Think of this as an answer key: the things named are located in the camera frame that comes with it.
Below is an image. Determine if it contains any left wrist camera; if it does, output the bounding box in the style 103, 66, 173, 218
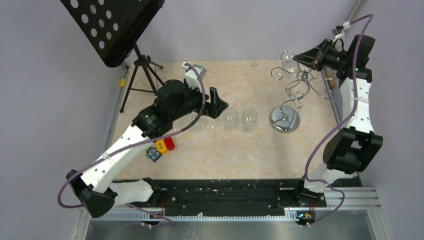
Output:
182, 61, 207, 93

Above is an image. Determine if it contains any small wooden block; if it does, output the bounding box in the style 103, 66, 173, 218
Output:
326, 73, 337, 88

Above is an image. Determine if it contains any etched wine glass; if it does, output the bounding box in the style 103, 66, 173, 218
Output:
223, 107, 239, 130
280, 51, 300, 75
242, 109, 259, 131

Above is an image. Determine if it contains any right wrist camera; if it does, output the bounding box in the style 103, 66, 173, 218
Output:
331, 21, 351, 42

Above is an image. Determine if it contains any black perforated music stand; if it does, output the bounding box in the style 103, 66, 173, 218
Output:
61, 0, 164, 95

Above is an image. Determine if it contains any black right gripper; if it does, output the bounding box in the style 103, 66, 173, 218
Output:
292, 39, 349, 72

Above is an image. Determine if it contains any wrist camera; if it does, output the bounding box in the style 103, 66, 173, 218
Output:
331, 21, 351, 42
182, 61, 207, 93

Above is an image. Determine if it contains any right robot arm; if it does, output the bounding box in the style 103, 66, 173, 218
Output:
293, 34, 383, 206

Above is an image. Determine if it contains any red cylinder block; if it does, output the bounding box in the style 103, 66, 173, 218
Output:
163, 137, 176, 151

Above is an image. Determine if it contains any chrome wine glass rack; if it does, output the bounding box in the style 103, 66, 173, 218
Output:
268, 66, 335, 134

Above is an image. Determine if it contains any yellow clamp left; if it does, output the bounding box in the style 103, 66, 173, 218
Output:
119, 78, 126, 88

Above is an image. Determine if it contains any yellow ring block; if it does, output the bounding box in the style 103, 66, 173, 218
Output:
155, 139, 168, 155

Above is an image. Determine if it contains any clear smooth wine glass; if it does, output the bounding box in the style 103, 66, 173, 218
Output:
172, 118, 186, 132

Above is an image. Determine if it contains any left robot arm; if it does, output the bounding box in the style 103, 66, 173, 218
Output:
66, 79, 229, 218

